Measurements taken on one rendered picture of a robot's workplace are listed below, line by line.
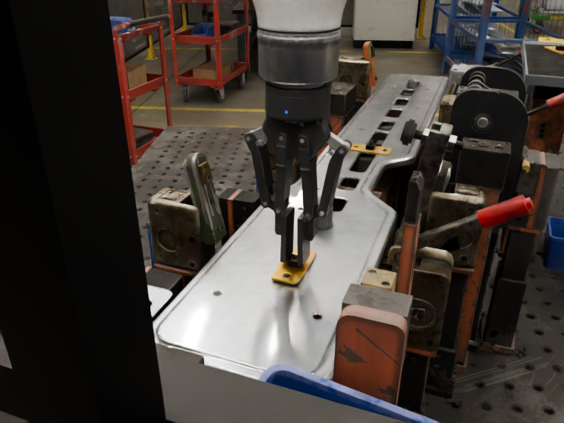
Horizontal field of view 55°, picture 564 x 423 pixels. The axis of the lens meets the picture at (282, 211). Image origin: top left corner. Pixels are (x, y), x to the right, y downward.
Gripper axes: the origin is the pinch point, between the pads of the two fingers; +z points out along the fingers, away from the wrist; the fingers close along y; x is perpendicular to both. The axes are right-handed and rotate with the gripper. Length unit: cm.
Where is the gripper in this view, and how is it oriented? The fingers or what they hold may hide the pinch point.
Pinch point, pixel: (295, 236)
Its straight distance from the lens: 70.4
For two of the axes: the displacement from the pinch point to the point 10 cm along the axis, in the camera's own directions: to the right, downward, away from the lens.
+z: 0.0, 8.9, 4.6
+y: -9.3, -1.7, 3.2
